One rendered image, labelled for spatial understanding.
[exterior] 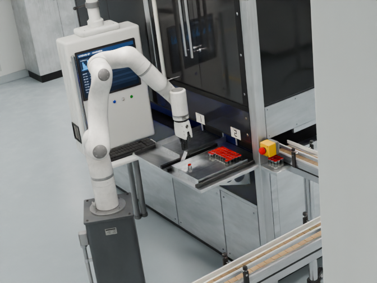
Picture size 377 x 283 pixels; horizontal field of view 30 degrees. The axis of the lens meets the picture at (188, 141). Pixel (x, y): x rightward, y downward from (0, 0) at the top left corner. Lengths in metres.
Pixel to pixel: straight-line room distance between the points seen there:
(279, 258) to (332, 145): 1.01
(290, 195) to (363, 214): 2.04
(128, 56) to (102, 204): 0.78
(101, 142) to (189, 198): 1.36
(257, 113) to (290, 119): 0.26
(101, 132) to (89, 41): 0.96
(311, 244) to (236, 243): 1.38
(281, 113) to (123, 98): 1.09
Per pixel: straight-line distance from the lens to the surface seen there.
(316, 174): 3.74
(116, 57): 3.44
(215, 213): 4.49
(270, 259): 3.02
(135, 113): 4.54
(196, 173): 3.88
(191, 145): 4.23
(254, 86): 3.73
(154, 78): 3.48
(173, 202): 4.92
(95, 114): 3.47
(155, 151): 4.22
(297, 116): 3.99
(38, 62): 8.70
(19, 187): 6.18
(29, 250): 5.24
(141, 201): 4.90
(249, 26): 3.63
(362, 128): 2.00
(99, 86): 3.38
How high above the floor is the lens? 2.61
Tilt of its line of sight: 24 degrees down
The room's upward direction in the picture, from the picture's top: 7 degrees counter-clockwise
